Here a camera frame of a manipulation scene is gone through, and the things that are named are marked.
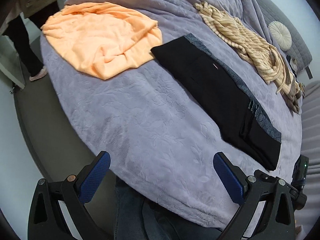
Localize black pants patterned side stripe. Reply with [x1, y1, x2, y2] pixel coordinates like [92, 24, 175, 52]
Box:
[151, 34, 281, 171]

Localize brown grey garment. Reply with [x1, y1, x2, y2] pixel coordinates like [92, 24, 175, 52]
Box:
[282, 79, 305, 114]

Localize operator blue jeans legs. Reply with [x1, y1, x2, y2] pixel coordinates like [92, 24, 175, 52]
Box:
[114, 177, 221, 240]

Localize cream striped garment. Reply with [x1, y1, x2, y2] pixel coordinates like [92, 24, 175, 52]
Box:
[194, 2, 295, 93]

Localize grey quilted headboard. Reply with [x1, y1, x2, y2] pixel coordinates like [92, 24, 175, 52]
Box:
[256, 0, 313, 79]

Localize round cream pillow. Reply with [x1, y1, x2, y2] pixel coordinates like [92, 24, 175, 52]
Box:
[268, 21, 292, 51]

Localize lavender embossed bed blanket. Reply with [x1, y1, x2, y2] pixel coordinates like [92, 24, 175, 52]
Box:
[41, 0, 302, 228]

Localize orange fleece garment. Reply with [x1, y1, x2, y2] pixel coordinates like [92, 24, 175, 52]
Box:
[42, 2, 163, 80]

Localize bystander in dark trousers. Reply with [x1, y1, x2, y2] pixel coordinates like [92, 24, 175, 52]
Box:
[0, 0, 63, 82]

